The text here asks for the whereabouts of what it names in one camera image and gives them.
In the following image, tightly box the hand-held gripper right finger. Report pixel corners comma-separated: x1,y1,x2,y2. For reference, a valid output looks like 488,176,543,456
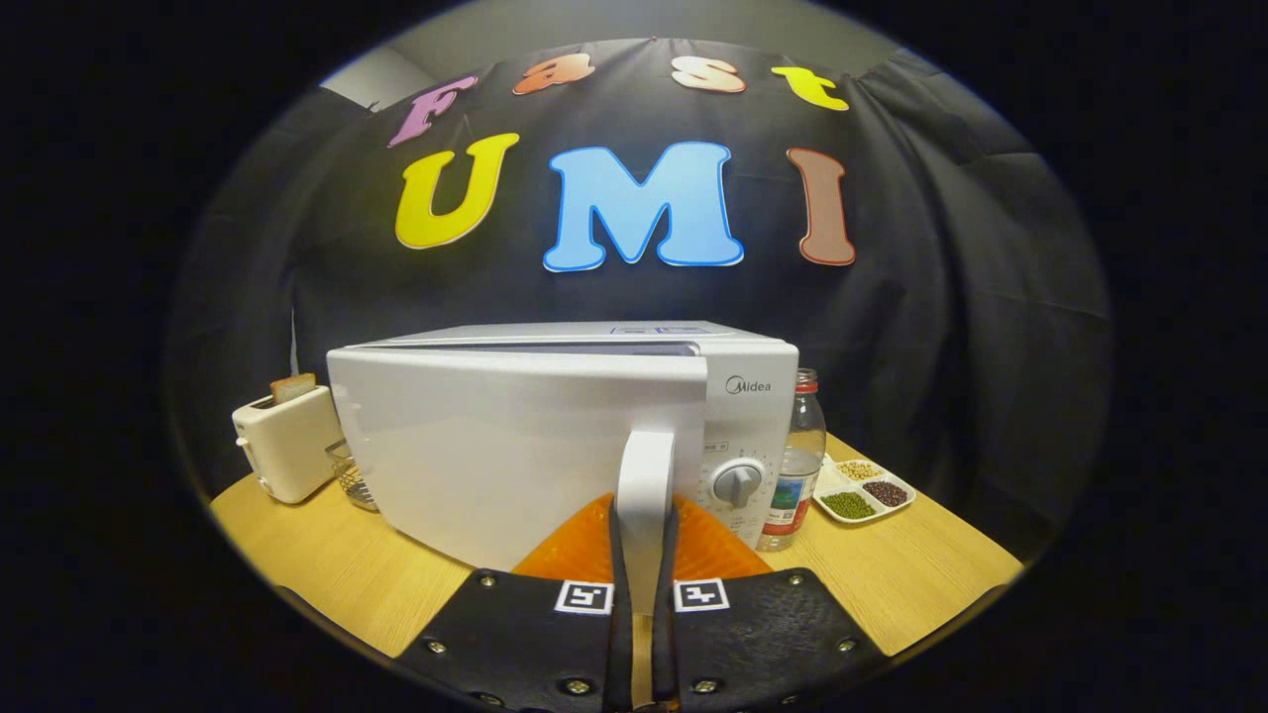
653,494,888,713

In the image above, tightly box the wire mesh basket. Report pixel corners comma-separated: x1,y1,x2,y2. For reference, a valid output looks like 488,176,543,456
325,439,380,513

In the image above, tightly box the clear plastic water bottle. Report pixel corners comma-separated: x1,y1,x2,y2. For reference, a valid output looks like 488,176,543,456
757,368,828,554

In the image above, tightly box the white microwave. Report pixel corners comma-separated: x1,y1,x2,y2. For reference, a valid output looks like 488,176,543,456
326,319,801,617

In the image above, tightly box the white divided dish of beans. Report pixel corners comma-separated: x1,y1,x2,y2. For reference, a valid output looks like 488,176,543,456
811,456,918,525

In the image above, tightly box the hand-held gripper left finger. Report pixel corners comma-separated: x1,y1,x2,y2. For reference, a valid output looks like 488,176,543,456
394,492,636,713

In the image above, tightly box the cream toaster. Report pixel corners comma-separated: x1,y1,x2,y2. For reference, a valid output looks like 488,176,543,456
232,381,344,505

